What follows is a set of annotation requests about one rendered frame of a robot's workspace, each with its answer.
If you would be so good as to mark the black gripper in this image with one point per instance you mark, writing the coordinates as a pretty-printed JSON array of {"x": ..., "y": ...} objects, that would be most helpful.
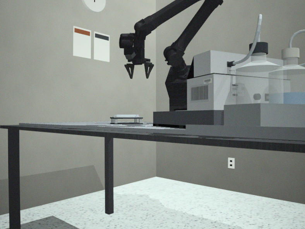
[{"x": 139, "y": 61}]

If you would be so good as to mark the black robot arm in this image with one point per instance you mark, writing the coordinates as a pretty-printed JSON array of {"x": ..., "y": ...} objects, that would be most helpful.
[{"x": 133, "y": 43}]

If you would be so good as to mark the white bottle with cap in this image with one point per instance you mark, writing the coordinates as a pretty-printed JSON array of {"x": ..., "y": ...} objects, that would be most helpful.
[{"x": 293, "y": 77}]

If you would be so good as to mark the clear plastic bottle with black cap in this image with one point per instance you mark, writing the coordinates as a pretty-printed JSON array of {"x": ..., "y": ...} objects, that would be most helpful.
[{"x": 259, "y": 81}]

